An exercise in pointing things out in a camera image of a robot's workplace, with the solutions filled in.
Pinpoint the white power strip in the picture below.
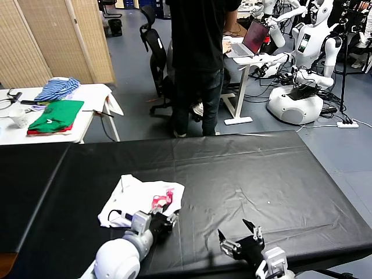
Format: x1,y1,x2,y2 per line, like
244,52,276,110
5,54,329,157
337,118,360,128

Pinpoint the black office chair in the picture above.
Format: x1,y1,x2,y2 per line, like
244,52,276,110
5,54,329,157
139,5,187,119

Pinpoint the black trash bin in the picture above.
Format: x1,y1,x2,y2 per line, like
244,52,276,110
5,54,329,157
108,17,123,37

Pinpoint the white t-shirt with pink print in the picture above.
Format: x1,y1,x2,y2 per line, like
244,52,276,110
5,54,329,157
97,173,185,229

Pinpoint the white humanoid robot with screen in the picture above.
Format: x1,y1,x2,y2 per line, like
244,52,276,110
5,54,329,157
255,0,344,126

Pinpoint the silver open laptop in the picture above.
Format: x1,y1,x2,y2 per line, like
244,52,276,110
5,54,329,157
226,19,270,58

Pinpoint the white paper cup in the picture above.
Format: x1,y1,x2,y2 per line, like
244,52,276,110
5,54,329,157
8,109,27,128

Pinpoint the black cable with device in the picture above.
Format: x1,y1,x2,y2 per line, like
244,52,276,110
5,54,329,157
0,87,23,110

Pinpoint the white side table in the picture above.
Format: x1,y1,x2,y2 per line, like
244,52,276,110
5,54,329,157
0,83,124,145

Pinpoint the black power adapter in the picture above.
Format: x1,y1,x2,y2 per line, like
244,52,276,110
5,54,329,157
319,104,338,115

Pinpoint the white power cable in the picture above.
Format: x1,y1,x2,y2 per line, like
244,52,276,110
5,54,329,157
296,118,372,132

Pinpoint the white standing desk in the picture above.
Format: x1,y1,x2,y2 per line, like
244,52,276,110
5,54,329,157
222,53,273,126

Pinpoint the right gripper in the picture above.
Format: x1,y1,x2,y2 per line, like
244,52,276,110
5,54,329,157
217,219,288,277

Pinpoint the standing person in black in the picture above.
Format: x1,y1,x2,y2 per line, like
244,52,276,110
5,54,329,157
165,0,242,138

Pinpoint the black tripod stand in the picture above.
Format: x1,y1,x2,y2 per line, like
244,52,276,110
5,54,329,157
338,11,361,113

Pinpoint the bamboo folding screen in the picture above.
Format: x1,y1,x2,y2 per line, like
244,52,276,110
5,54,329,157
0,0,116,89

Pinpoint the black cantilever chair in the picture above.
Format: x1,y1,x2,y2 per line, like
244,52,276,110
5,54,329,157
98,0,123,19

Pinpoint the white cloth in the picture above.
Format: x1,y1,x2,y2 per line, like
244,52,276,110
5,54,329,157
71,83,124,116

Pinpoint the green folded t-shirt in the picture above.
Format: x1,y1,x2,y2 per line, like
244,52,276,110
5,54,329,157
27,99,85,134

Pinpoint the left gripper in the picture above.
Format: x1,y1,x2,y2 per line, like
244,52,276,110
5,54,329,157
130,203,180,236

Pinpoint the red folded garment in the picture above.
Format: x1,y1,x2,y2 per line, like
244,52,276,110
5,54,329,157
26,121,75,136

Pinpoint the blue striped garment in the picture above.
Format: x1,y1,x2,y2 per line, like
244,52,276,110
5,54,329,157
34,77,81,102

